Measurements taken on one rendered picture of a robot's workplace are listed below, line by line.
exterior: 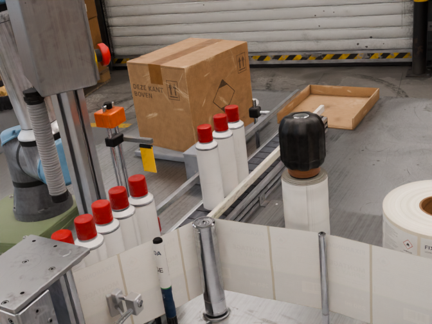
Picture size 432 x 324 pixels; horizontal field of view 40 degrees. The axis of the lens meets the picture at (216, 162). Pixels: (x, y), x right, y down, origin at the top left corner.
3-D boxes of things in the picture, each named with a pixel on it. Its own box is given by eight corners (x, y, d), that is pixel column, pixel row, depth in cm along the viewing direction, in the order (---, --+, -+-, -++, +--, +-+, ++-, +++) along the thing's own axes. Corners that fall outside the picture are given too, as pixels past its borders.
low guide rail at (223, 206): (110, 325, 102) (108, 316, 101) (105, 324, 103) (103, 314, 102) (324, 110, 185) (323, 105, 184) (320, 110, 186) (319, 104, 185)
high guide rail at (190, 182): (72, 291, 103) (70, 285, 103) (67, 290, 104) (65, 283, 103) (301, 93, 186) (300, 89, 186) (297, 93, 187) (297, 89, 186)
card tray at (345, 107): (353, 130, 185) (353, 117, 183) (277, 123, 198) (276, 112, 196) (379, 98, 208) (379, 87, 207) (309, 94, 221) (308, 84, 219)
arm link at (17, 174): (45, 162, 158) (33, 114, 154) (69, 171, 148) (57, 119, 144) (3, 177, 151) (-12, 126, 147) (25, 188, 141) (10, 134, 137)
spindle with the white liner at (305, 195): (323, 274, 111) (315, 126, 98) (279, 265, 115) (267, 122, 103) (338, 249, 117) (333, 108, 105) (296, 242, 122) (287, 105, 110)
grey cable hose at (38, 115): (60, 205, 106) (32, 94, 97) (46, 202, 108) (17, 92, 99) (73, 196, 109) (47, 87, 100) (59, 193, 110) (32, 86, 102)
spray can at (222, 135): (233, 200, 141) (224, 120, 133) (215, 197, 144) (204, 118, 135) (243, 190, 145) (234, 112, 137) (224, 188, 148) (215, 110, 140)
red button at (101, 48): (92, 47, 97) (110, 44, 98) (87, 44, 100) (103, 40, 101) (97, 70, 98) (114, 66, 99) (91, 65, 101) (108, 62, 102)
